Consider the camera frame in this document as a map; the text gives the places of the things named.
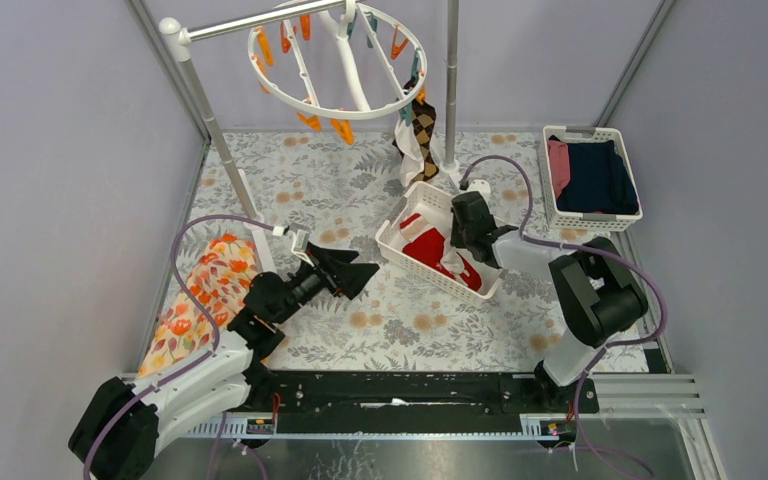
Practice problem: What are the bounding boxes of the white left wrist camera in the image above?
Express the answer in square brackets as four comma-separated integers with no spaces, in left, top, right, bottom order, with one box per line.
[272,224,314,266]

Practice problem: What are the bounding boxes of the orange clip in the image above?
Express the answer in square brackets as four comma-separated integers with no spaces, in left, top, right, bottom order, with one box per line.
[330,118,355,145]
[297,111,322,132]

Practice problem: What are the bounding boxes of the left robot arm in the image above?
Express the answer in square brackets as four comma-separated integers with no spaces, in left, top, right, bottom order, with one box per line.
[68,243,380,479]

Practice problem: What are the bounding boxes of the floral grey tablecloth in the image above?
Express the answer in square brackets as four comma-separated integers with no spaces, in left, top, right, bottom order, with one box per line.
[137,129,650,374]

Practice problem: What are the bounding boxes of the white sock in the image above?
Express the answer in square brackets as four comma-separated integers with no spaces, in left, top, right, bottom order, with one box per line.
[439,245,466,276]
[394,120,425,187]

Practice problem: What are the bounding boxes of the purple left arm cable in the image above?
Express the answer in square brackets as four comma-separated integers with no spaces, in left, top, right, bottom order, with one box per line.
[81,213,277,480]

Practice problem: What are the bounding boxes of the red snowflake sock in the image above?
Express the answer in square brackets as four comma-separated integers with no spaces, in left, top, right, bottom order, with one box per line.
[399,213,483,291]

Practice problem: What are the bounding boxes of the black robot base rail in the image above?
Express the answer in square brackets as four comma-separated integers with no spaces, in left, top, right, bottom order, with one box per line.
[230,370,600,436]

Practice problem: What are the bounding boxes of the white basket with clothes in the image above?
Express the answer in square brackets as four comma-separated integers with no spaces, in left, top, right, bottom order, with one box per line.
[539,125,643,232]

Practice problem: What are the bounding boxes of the teal front clip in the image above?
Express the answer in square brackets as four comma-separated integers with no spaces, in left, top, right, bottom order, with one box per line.
[399,101,413,126]

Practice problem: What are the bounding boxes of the orange right clip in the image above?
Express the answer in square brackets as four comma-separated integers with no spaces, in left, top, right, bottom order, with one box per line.
[297,111,322,132]

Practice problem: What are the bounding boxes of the navy garment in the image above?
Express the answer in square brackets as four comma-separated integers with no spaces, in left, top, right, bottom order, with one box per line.
[556,141,640,215]

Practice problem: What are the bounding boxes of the floral orange cloth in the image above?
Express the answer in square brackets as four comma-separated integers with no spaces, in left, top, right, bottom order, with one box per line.
[137,234,260,378]

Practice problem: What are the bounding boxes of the white rack right foot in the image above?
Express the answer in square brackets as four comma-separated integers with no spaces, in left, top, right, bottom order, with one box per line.
[419,133,469,193]

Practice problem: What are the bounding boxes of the orange front left clip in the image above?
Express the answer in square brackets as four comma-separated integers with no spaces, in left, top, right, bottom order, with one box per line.
[330,118,355,145]

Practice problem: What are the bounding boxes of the grey horizontal rack bar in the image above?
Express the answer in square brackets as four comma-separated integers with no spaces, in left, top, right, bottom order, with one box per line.
[179,0,345,46]

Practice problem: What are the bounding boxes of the white perforated sock basket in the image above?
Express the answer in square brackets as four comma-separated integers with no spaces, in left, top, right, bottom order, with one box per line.
[375,182,503,303]

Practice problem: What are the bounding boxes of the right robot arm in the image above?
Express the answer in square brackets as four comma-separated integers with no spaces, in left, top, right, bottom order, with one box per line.
[451,192,649,412]

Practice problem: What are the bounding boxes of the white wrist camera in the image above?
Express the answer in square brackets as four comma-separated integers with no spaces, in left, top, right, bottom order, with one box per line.
[272,224,314,266]
[467,179,492,200]

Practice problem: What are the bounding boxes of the white round clip hanger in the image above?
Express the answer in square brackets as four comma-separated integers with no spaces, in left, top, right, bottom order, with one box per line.
[246,1,429,123]

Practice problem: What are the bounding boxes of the grey left rack pole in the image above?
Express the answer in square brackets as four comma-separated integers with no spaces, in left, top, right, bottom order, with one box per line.
[158,17,263,220]

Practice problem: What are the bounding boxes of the pink garment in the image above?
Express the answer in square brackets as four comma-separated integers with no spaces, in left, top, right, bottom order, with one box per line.
[547,136,571,199]

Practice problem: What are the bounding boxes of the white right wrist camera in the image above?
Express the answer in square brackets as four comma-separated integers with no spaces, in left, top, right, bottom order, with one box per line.
[467,179,492,200]

